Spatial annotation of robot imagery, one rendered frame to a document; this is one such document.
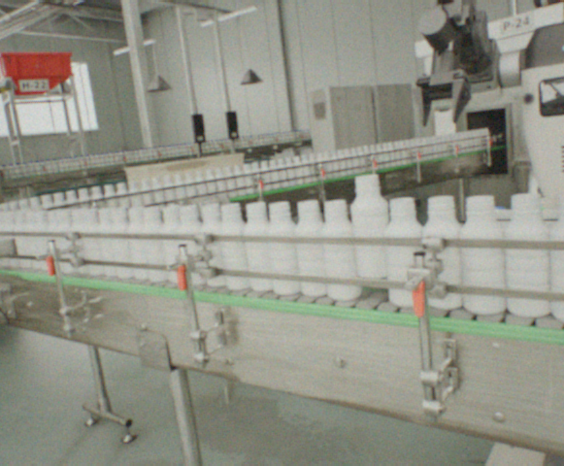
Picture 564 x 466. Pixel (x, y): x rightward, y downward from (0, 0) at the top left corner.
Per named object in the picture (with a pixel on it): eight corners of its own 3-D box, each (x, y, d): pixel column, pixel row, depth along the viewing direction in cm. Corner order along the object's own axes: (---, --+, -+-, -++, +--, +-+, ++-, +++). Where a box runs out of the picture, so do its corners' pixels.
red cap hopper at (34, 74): (42, 265, 679) (-2, 51, 630) (31, 259, 737) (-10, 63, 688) (108, 249, 732) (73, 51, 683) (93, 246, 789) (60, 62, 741)
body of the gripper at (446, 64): (462, 78, 101) (465, 45, 102) (414, 84, 107) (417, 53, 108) (471, 92, 106) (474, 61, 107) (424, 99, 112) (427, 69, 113)
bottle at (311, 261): (341, 288, 91) (331, 198, 89) (324, 299, 87) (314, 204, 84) (312, 286, 95) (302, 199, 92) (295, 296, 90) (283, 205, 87)
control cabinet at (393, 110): (397, 204, 833) (387, 85, 799) (421, 205, 793) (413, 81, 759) (362, 213, 786) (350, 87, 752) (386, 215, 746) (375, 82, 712)
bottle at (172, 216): (163, 283, 110) (150, 209, 107) (182, 276, 115) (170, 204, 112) (183, 284, 107) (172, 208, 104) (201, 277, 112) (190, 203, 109)
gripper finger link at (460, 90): (459, 114, 99) (464, 71, 101) (424, 117, 103) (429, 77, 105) (469, 128, 104) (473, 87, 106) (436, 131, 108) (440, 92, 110)
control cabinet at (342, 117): (358, 214, 781) (347, 87, 748) (382, 216, 741) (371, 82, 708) (318, 224, 734) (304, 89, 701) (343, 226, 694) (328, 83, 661)
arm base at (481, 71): (493, 81, 125) (497, 40, 128) (485, 63, 118) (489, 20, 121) (458, 86, 130) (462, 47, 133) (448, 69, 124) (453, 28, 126)
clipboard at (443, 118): (436, 145, 466) (434, 110, 460) (458, 143, 447) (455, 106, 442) (433, 146, 463) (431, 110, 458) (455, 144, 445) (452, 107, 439)
